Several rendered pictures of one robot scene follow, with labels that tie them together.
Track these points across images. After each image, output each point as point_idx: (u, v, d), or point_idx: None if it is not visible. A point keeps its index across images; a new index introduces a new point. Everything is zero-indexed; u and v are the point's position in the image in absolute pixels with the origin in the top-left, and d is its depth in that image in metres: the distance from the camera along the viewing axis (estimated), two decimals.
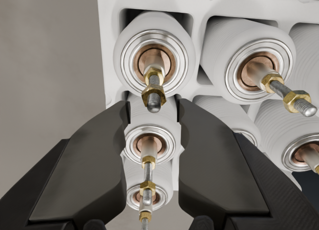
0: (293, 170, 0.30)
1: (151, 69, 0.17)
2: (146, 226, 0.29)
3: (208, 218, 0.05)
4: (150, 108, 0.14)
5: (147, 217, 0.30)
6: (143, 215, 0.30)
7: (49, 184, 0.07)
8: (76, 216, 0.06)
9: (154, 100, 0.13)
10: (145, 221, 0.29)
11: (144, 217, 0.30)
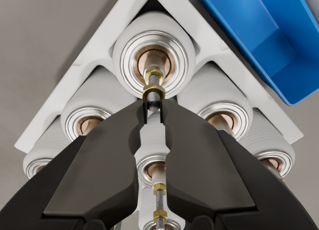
0: None
1: (155, 68, 0.18)
2: None
3: (208, 218, 0.05)
4: (147, 105, 0.14)
5: None
6: None
7: (64, 179, 0.07)
8: (88, 214, 0.06)
9: (156, 99, 0.13)
10: None
11: None
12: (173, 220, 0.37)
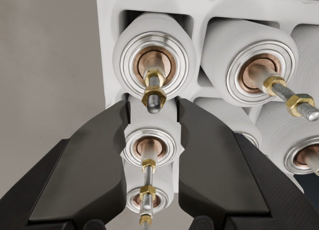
0: (295, 172, 0.30)
1: (160, 87, 0.18)
2: None
3: (208, 218, 0.05)
4: (155, 99, 0.14)
5: (148, 221, 0.29)
6: (143, 218, 0.30)
7: (49, 184, 0.07)
8: (76, 216, 0.06)
9: (155, 112, 0.14)
10: (146, 225, 0.29)
11: (144, 221, 0.29)
12: None
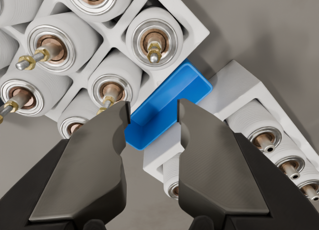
0: (5, 83, 0.34)
1: (147, 49, 0.28)
2: None
3: (208, 218, 0.05)
4: (156, 61, 0.24)
5: None
6: None
7: (49, 184, 0.07)
8: (76, 216, 0.06)
9: (150, 57, 0.24)
10: None
11: None
12: None
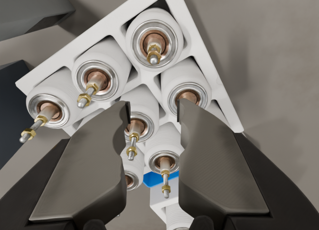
0: None
1: None
2: None
3: (208, 218, 0.05)
4: None
5: (148, 51, 0.28)
6: None
7: (49, 184, 0.07)
8: (76, 216, 0.06)
9: None
10: None
11: None
12: (65, 124, 0.38)
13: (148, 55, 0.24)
